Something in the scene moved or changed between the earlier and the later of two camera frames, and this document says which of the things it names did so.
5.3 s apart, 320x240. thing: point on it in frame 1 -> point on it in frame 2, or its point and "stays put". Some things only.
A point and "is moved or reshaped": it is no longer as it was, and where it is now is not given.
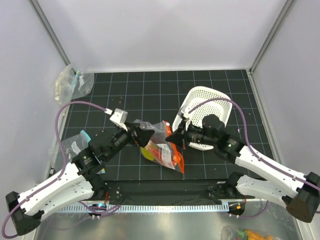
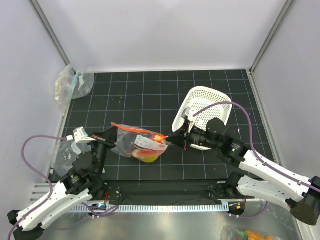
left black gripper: [142, 135] -> [108, 137]
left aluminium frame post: [37, 8] stays put
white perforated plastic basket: [193, 96] stays put
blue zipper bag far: [69, 85] stays put
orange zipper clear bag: [159, 150] is moved or reshaped
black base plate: [129, 191] stays put
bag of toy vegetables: [230, 233] stays put
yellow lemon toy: [147, 154] -> [150, 159]
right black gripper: [177, 138] stays put
